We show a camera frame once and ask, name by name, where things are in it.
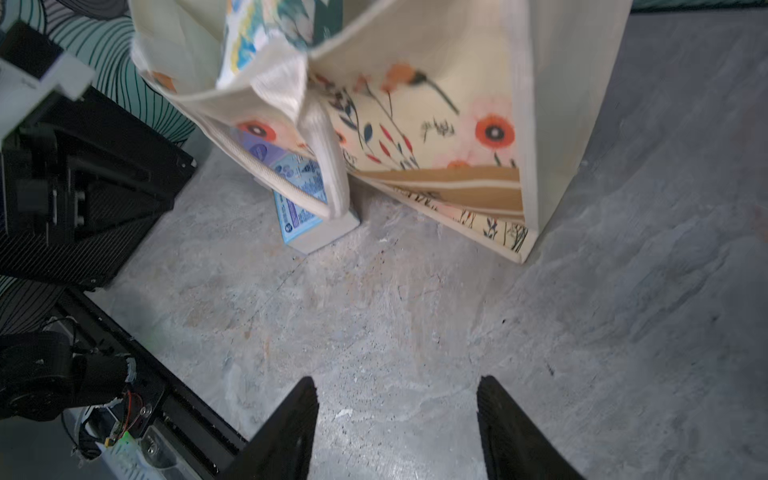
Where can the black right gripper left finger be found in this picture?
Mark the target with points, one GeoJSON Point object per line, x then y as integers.
{"type": "Point", "coordinates": [282, 448]}

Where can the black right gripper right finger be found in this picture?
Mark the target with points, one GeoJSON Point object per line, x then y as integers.
{"type": "Point", "coordinates": [513, 446]}

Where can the purple tissue pack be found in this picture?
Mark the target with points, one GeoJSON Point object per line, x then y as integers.
{"type": "Point", "coordinates": [265, 152]}

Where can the blue cartoon tissue pack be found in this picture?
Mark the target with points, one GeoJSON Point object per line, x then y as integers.
{"type": "Point", "coordinates": [247, 29]}

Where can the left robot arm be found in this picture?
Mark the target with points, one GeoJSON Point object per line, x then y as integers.
{"type": "Point", "coordinates": [43, 374]}

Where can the floral canvas tote bag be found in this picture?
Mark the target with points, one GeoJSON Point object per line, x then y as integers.
{"type": "Point", "coordinates": [476, 113]}

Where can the black hard carry case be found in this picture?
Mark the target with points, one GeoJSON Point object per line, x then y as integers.
{"type": "Point", "coordinates": [82, 184]}

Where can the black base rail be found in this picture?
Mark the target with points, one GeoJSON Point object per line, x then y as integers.
{"type": "Point", "coordinates": [159, 399]}

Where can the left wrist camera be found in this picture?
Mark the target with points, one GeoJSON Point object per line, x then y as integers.
{"type": "Point", "coordinates": [32, 69]}

